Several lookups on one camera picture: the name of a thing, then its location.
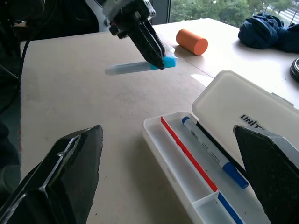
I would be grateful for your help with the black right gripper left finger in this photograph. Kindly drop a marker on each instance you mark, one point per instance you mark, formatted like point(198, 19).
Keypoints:
point(63, 177)

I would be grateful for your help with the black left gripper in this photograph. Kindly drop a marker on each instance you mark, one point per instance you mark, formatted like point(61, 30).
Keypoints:
point(128, 16)

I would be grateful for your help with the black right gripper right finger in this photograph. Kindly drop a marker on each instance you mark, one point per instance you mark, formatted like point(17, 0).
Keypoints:
point(273, 172)

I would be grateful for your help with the marker with light blue cap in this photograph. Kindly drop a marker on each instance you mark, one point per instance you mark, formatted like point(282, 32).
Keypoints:
point(130, 68)

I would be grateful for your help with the white marker with blue cap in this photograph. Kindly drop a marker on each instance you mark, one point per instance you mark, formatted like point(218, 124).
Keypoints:
point(210, 149)

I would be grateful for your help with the white plastic pencil case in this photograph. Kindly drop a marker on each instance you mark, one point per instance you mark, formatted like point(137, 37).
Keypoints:
point(224, 105)

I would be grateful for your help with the orange foam cylinder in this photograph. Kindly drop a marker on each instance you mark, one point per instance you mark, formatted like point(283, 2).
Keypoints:
point(191, 42)

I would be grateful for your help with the black round object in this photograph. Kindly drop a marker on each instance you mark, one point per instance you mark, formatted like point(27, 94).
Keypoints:
point(295, 69)

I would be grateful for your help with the dark blue crumpled cloth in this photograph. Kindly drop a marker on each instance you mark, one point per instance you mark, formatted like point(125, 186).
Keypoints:
point(266, 31)

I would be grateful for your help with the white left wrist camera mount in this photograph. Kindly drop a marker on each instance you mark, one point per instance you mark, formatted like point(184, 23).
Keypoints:
point(97, 14)

